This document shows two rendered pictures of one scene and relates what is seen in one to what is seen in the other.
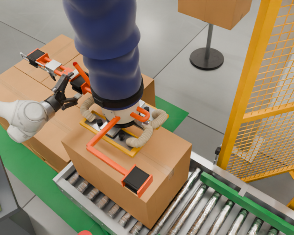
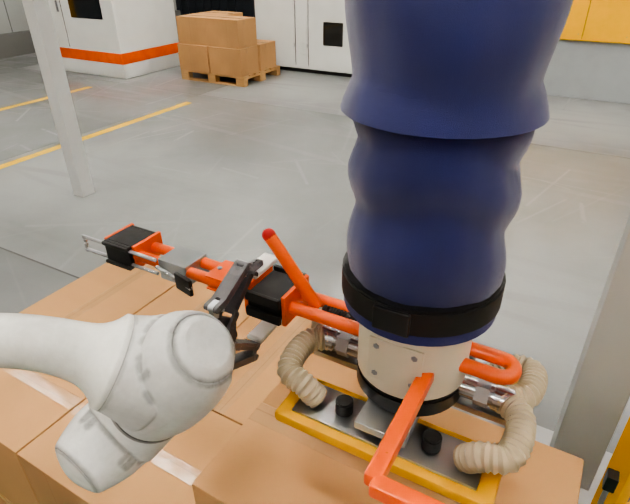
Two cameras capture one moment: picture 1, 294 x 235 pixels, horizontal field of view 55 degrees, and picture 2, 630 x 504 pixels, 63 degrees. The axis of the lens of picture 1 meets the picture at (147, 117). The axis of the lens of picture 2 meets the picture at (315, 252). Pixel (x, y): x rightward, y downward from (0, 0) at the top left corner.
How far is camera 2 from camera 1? 0.66 m
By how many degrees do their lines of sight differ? 22
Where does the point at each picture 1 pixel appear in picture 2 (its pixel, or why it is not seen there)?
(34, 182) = not seen: outside the picture
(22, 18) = (33, 235)
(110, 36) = (531, 46)
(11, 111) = (112, 351)
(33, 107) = (202, 327)
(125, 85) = (492, 253)
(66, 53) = (147, 283)
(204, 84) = not seen: hidden behind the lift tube
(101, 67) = (450, 178)
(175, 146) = (543, 471)
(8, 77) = not seen: hidden behind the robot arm
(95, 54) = (455, 122)
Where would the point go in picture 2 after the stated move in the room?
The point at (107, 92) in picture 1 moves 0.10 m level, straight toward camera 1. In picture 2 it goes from (436, 278) to (492, 327)
